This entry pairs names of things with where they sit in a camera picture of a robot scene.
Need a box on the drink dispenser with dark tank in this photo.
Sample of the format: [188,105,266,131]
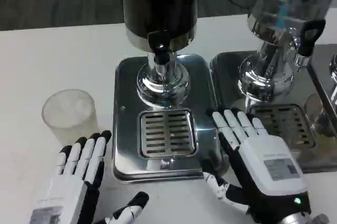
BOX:
[112,0,220,183]

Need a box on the steel drip tray grid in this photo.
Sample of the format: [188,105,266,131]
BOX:
[249,103,316,149]
[138,110,199,158]

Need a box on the drink dispenser with clear tank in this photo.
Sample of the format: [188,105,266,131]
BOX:
[209,0,337,174]

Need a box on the black looped tap handle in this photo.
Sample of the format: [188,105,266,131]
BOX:
[299,19,326,58]

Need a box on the clear ribbed glass cup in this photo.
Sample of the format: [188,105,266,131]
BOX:
[41,89,100,146]

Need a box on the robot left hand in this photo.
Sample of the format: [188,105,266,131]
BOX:
[28,130,150,224]

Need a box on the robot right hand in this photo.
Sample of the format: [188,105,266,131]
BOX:
[201,109,313,224]

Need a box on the black dispenser tap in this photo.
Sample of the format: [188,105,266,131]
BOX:
[146,31,174,64]

